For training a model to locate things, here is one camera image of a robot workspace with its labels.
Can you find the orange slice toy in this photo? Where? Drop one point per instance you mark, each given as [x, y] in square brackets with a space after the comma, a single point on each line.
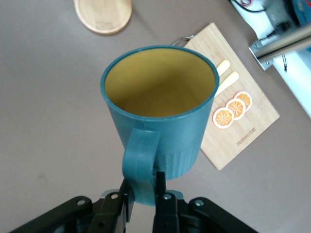
[236, 106]
[245, 98]
[223, 118]

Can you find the yellow plastic knife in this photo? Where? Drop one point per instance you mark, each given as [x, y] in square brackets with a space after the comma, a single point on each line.
[230, 78]

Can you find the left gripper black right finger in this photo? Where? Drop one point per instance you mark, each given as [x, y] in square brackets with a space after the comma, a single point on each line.
[170, 216]

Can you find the wooden mug rack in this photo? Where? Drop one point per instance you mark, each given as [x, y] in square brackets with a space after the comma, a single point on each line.
[102, 14]

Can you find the yellow plastic fork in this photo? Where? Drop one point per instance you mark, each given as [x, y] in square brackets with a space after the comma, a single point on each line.
[224, 66]

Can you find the brown table mat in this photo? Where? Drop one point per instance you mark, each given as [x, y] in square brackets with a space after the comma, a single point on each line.
[48, 97]

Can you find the dark teal cup yellow inside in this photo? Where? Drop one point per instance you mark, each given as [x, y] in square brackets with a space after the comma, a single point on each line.
[170, 136]

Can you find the metal camera pole bracket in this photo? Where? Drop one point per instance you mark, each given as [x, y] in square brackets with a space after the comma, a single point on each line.
[261, 57]

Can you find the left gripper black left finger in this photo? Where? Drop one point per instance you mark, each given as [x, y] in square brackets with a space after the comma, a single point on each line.
[102, 216]

